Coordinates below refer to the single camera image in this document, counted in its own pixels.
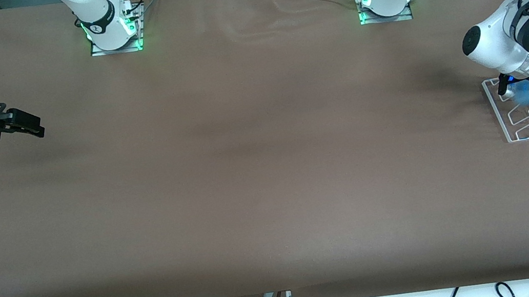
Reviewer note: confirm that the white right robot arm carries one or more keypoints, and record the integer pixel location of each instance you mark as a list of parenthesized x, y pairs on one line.
[(92, 7)]

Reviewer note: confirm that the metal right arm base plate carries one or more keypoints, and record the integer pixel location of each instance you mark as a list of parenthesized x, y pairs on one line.
[(126, 49)]

